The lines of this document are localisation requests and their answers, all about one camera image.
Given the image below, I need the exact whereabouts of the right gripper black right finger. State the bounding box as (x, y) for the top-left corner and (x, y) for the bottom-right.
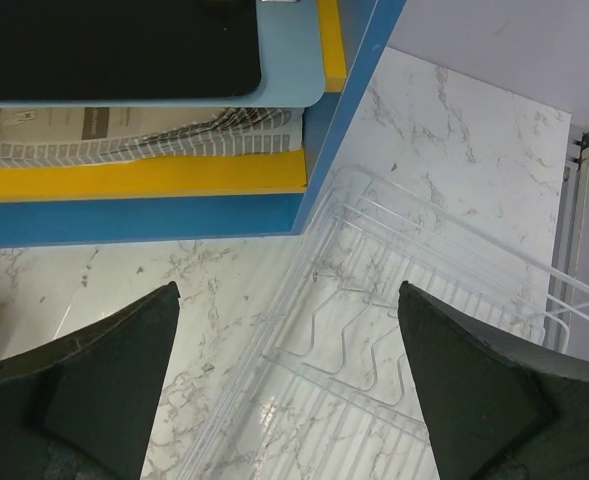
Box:
(398, 282), (589, 479)

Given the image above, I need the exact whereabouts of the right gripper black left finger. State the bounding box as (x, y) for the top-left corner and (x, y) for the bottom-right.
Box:
(0, 282), (180, 479)

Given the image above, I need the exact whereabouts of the white wire dish rack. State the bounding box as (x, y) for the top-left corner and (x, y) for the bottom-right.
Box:
(179, 166), (589, 479)

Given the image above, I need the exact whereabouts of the patterned paper booklet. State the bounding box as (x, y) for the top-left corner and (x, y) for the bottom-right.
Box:
(0, 107), (303, 169)

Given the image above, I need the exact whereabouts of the blue shelf unit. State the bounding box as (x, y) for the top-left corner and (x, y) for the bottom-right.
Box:
(0, 1), (403, 248)

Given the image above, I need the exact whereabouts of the aluminium corner frame post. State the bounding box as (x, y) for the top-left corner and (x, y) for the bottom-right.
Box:
(545, 126), (589, 360)

